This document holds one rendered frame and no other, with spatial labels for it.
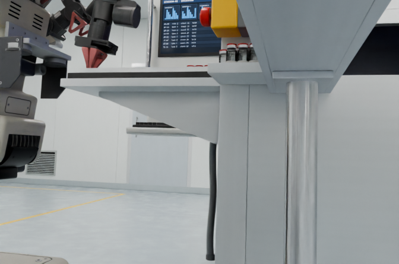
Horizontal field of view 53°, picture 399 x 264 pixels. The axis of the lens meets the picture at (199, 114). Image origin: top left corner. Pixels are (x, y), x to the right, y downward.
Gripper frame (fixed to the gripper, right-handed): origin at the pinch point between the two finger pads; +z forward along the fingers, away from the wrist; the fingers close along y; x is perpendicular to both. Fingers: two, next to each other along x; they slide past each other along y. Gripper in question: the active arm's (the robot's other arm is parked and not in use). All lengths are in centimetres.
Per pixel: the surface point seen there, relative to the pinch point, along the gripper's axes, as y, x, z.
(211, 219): 26, 98, 50
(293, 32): 54, -57, -2
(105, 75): 9.0, -8.5, 0.5
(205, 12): 33.9, -20.6, -14.5
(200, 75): 32.6, -8.7, -3.4
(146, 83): 21.0, -11.5, 1.0
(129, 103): 14.3, -2.9, 6.0
